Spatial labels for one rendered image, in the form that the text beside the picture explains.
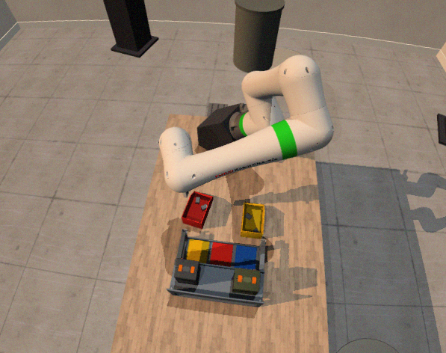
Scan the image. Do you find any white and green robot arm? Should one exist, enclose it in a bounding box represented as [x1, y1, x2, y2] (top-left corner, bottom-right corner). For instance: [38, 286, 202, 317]
[159, 55, 334, 193]

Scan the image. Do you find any red bin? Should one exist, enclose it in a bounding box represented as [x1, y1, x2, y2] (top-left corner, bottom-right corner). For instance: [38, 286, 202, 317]
[182, 191, 213, 229]

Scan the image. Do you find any yellow bin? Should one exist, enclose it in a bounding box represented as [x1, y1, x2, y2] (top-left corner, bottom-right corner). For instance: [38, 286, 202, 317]
[241, 203, 264, 239]

